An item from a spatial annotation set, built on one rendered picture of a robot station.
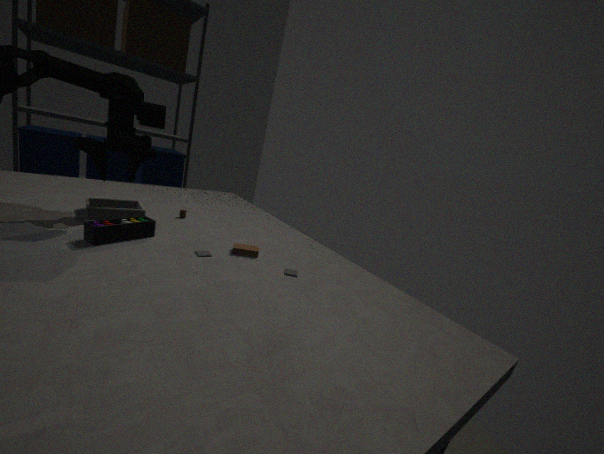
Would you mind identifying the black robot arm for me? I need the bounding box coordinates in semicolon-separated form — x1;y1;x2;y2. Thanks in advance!
0;45;166;155

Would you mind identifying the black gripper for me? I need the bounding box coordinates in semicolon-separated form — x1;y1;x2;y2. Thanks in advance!
73;118;158;182

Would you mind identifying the beige open tray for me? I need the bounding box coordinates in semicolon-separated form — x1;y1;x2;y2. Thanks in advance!
86;198;146;220

